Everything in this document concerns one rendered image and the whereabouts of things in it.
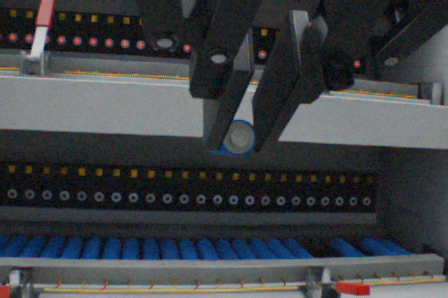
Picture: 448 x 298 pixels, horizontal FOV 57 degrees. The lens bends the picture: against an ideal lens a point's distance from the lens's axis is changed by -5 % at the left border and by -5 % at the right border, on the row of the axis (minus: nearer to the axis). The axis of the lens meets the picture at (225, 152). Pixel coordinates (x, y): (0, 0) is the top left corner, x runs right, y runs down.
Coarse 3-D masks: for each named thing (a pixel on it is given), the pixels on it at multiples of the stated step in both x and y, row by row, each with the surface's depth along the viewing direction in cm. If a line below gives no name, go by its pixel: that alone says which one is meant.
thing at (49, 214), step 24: (0, 216) 48; (24, 216) 49; (48, 216) 49; (72, 216) 50; (96, 216) 50; (120, 216) 51; (144, 216) 51; (168, 216) 52; (192, 216) 53; (216, 216) 53; (240, 216) 54; (264, 216) 54; (288, 216) 55; (312, 216) 56; (336, 216) 56; (360, 216) 57; (408, 216) 55; (408, 240) 55; (432, 240) 50; (384, 288) 42; (408, 288) 42; (432, 288) 43
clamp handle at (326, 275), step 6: (330, 270) 38; (324, 276) 38; (330, 276) 38; (324, 282) 38; (330, 282) 38; (342, 282) 35; (348, 282) 35; (336, 288) 35; (342, 288) 34; (348, 288) 33; (354, 288) 32; (360, 288) 32; (366, 288) 32; (348, 294) 33; (354, 294) 32; (360, 294) 31; (366, 294) 32
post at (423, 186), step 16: (400, 16) 58; (432, 48) 51; (400, 64) 58; (416, 64) 55; (432, 64) 51; (384, 160) 62; (400, 160) 58; (416, 160) 54; (432, 160) 51; (384, 176) 62; (400, 176) 58; (416, 176) 54; (432, 176) 51; (384, 192) 61; (400, 192) 57; (416, 192) 54; (432, 192) 51; (416, 208) 54; (432, 208) 51
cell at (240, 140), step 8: (240, 120) 21; (232, 128) 21; (240, 128) 21; (248, 128) 21; (232, 136) 20; (240, 136) 20; (248, 136) 21; (224, 144) 21; (232, 144) 21; (240, 144) 21; (248, 144) 21; (216, 152) 24; (224, 152) 21; (232, 152) 21; (240, 152) 21; (248, 152) 21
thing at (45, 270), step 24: (0, 264) 36; (24, 264) 37; (48, 264) 37; (72, 264) 38; (96, 264) 38; (120, 264) 39; (144, 264) 39; (168, 264) 40; (192, 264) 40; (216, 264) 40; (240, 264) 41; (264, 264) 41; (288, 264) 41; (312, 264) 42; (336, 264) 42; (360, 264) 43; (384, 264) 43; (408, 264) 44; (432, 264) 44; (240, 288) 39; (264, 288) 39; (288, 288) 39
